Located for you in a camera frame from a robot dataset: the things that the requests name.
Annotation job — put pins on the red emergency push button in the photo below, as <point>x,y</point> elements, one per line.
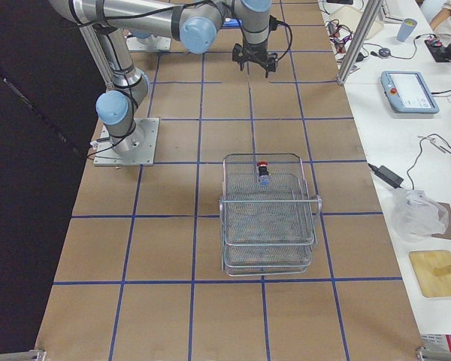
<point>263,173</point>

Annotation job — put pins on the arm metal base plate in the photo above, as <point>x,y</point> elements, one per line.
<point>138,149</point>
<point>145,42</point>

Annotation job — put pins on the black power adapter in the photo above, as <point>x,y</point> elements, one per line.
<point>387,176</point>

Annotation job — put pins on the blue teach pendant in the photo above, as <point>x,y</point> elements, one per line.
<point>408,93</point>

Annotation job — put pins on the blue cup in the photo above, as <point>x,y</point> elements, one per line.
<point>406,28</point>

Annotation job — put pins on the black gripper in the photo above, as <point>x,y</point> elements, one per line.
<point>255,51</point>

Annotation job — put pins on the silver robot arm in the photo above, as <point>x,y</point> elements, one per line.
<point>194,25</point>

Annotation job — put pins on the aluminium frame post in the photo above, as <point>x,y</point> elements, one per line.
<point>370,12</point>

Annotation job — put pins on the cream plastic tray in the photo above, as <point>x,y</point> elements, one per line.
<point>350,17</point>

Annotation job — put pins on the blue plastic tray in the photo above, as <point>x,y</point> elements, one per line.
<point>231,23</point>

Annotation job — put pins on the wire mesh shelf rack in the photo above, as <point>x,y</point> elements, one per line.
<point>266,230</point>

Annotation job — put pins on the clear plastic bag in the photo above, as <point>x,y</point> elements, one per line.
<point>414,214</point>

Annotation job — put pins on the wooden cutting board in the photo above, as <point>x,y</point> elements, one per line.
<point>432,269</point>

